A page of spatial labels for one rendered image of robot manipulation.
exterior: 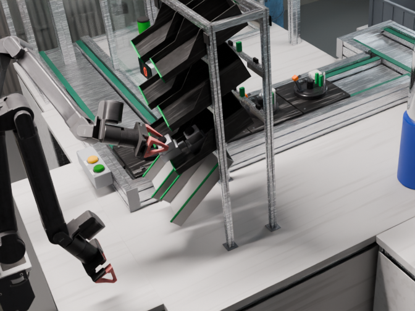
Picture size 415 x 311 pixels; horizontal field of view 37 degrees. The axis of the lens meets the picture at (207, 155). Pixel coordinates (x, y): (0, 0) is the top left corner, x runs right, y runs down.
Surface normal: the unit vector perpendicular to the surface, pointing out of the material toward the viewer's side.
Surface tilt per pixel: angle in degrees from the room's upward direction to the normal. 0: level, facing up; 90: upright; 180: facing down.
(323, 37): 0
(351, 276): 90
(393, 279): 90
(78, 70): 0
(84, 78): 0
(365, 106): 90
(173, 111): 25
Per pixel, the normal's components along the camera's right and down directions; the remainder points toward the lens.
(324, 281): 0.47, 0.47
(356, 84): -0.09, -0.81
